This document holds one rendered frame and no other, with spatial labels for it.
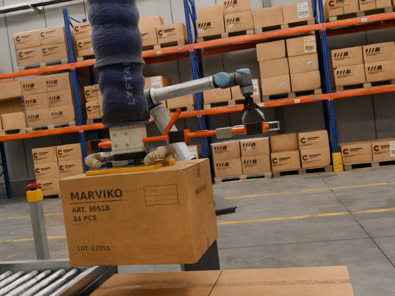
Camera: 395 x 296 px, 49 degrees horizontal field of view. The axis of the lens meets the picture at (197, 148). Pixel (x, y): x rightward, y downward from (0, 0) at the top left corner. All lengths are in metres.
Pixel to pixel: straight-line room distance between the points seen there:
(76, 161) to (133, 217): 8.30
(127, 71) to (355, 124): 8.93
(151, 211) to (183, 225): 0.15
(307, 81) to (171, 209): 7.56
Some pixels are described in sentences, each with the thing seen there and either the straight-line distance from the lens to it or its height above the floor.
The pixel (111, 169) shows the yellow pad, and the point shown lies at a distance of 1.95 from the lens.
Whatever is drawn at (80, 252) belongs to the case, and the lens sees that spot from 2.05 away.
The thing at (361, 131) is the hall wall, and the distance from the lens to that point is 10.62.
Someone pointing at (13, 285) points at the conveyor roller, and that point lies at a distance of 2.65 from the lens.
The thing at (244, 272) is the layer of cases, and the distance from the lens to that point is 2.19.
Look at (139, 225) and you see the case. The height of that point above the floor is 0.89.
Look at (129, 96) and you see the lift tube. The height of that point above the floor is 1.45.
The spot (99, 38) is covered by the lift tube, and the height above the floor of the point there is 1.72.
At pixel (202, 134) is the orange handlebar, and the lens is 1.90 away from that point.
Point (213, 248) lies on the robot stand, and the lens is 2.88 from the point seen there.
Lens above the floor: 1.28
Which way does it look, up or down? 3 degrees down
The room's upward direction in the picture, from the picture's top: 7 degrees counter-clockwise
